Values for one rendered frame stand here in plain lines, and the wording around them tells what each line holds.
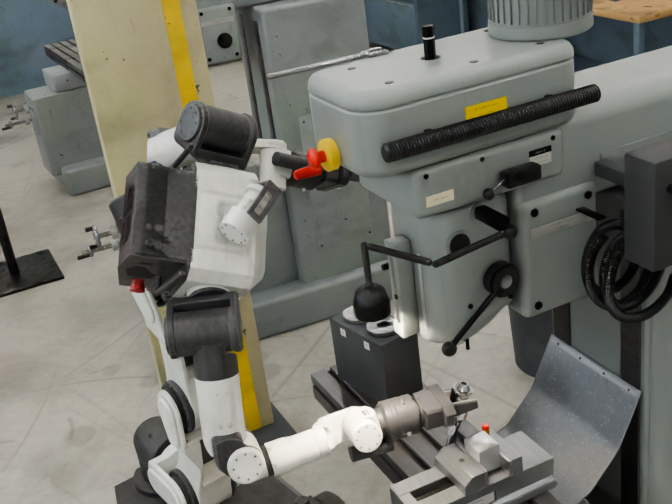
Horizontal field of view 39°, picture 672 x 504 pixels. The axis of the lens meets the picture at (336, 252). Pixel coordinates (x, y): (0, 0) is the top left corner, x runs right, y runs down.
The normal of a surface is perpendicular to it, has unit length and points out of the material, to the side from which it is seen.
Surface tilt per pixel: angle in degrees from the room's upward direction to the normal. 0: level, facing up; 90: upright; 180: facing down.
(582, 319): 90
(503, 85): 90
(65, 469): 0
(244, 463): 78
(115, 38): 90
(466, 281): 90
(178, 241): 58
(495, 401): 0
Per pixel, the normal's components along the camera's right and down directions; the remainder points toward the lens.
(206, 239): 0.44, -0.26
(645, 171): -0.89, 0.29
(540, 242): 0.44, 0.33
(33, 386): -0.13, -0.90
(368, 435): 0.25, 0.15
